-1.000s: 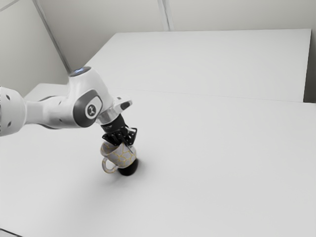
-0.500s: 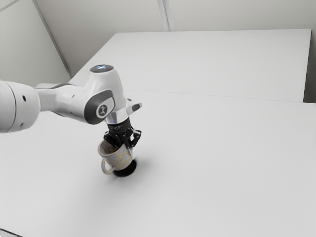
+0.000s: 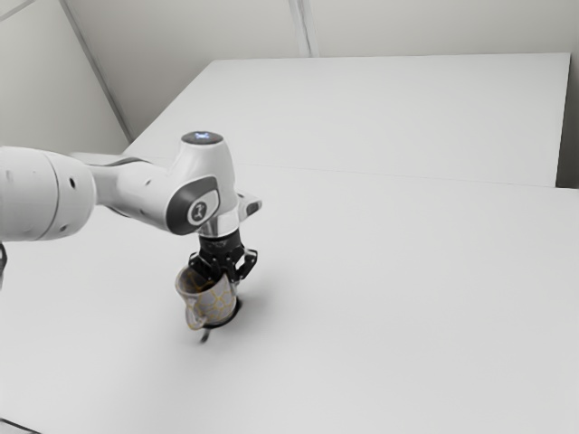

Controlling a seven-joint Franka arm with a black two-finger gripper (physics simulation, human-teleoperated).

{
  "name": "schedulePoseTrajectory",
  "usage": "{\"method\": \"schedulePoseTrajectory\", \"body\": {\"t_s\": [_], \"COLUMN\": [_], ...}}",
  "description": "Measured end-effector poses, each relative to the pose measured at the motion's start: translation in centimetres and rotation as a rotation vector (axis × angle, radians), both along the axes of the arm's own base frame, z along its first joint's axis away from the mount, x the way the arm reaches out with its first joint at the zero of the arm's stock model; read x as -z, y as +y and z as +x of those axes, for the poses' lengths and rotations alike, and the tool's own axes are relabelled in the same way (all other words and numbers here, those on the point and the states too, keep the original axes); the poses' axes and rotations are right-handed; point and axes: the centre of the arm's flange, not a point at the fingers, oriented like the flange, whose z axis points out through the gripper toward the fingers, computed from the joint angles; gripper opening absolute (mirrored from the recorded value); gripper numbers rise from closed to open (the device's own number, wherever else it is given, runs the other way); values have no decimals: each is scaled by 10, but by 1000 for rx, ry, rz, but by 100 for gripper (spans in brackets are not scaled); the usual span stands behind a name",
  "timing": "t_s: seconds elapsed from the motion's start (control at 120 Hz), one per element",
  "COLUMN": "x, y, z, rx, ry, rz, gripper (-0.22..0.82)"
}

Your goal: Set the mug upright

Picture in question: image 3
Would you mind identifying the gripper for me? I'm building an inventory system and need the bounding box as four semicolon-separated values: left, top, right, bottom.
187;228;260;287

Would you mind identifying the grey mug with yellow lines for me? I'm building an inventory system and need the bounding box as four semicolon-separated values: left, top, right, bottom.
175;265;238;333

